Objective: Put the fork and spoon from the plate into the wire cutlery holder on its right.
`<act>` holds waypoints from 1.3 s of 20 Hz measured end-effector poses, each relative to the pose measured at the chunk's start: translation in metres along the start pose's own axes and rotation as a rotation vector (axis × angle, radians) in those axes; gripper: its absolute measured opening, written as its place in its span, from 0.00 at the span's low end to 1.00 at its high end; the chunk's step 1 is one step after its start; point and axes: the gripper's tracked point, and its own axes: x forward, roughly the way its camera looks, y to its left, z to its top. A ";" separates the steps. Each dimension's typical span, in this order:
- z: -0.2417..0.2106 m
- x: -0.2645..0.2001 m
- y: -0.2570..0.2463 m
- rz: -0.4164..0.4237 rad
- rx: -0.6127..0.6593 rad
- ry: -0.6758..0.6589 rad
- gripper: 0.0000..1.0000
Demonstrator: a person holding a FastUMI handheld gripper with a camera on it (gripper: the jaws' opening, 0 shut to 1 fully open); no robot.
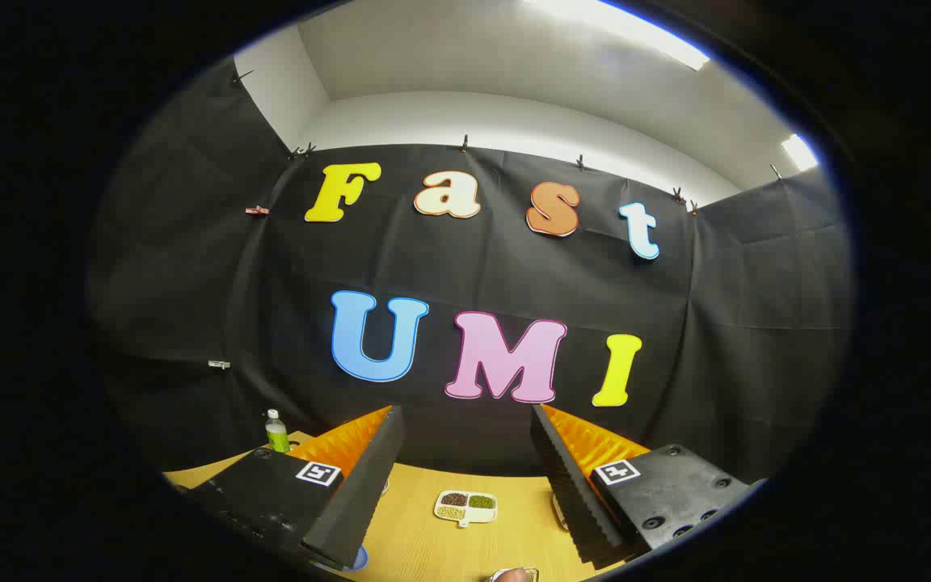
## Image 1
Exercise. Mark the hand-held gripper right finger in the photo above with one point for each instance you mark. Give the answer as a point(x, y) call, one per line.
point(575, 501)

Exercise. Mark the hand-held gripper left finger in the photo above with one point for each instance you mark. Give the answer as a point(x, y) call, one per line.
point(352, 501)

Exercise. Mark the blue plate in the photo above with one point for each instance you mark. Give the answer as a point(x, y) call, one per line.
point(360, 559)

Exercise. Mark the clear glass dish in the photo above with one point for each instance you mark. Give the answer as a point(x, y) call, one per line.
point(530, 574)

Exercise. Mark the green drink bottle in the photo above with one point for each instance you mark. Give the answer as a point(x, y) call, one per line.
point(277, 436)

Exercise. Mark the white divided tray of beans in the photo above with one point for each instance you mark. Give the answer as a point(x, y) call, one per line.
point(465, 508)

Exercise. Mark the red clip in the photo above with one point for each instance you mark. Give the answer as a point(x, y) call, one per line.
point(256, 210)

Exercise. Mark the row of black cloth clips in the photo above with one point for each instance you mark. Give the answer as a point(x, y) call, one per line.
point(464, 145)

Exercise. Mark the small ceiling light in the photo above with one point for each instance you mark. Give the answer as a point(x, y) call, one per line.
point(799, 152)

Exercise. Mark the long ceiling light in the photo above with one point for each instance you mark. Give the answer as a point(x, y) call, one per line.
point(635, 32)

